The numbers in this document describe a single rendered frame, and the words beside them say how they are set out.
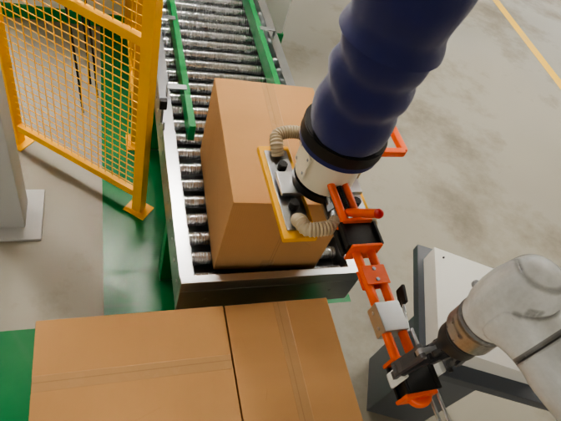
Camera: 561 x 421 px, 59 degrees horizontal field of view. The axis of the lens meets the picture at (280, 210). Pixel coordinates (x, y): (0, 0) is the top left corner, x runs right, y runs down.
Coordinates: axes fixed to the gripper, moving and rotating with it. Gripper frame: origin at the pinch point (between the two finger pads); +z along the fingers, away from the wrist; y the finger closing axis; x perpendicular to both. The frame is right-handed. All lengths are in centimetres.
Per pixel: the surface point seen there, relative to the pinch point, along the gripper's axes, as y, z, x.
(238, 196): 20, 25, -68
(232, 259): 16, 58, -65
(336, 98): 10, -26, -55
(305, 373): -3, 66, -24
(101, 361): 61, 66, -36
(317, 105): 12, -20, -59
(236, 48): -11, 66, -205
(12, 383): 94, 120, -52
